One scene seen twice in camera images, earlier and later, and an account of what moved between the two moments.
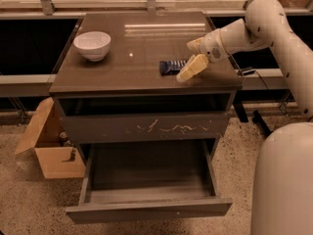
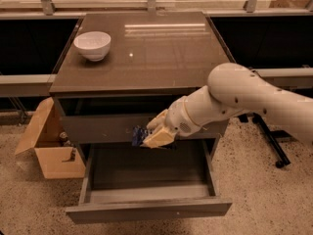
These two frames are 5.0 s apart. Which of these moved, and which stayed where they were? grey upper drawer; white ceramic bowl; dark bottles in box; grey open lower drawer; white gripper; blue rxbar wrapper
Moved: blue rxbar wrapper; white gripper
Stayed: white ceramic bowl; grey open lower drawer; dark bottles in box; grey upper drawer
